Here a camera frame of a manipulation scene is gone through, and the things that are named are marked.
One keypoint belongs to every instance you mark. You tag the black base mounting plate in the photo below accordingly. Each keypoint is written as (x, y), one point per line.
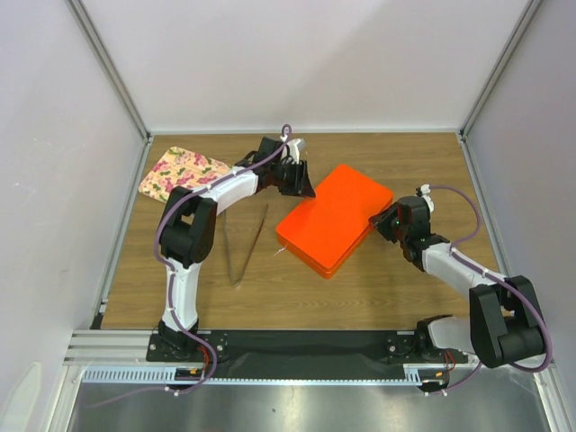
(319, 350)

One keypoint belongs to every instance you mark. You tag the grey slotted cable duct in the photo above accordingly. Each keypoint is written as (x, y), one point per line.
(396, 374)

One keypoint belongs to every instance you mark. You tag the floral pattern tray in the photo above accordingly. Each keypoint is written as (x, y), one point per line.
(180, 167)

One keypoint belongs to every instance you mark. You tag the orange chocolate box base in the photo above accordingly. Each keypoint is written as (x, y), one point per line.
(322, 252)

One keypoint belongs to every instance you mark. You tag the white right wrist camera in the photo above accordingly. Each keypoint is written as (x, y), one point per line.
(424, 192)

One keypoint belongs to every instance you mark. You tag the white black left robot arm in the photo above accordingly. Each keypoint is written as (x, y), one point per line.
(185, 234)

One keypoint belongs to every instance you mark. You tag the orange box lid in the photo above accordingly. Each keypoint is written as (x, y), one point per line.
(344, 202)

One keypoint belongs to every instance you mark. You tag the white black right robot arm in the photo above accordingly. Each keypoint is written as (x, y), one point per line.
(505, 325)

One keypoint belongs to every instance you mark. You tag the steel serving tongs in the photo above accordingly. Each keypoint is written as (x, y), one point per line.
(236, 275)

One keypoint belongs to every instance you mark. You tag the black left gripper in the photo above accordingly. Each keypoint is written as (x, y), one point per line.
(305, 186)

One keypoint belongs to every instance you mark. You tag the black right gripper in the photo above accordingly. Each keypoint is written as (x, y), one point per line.
(382, 220)

